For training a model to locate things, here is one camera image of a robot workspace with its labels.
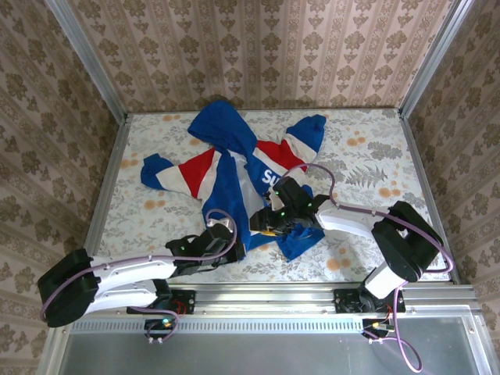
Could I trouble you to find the aluminium table side rail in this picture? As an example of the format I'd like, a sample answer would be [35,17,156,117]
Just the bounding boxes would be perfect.
[82,112,131,259]
[397,109,463,285]

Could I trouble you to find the slotted grey cable duct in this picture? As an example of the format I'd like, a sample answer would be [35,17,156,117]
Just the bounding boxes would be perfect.
[68,315,391,334]

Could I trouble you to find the aluminium frame post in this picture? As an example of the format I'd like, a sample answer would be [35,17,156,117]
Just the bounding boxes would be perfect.
[43,0,129,121]
[398,0,474,116]

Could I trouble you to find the aluminium mounting rail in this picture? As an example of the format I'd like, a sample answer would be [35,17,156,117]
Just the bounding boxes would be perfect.
[171,284,476,316]

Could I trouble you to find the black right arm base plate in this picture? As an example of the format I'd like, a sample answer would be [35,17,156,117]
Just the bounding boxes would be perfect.
[334,288,407,316]

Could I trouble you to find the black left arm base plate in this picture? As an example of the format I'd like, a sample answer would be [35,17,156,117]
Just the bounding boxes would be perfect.
[155,289,196,316]

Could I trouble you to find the blue red white zip jacket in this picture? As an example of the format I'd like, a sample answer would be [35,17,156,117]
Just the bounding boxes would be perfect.
[140,100,327,263]

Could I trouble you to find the grey metal sheet panel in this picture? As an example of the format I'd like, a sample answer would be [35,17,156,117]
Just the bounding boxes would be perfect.
[37,314,494,375]

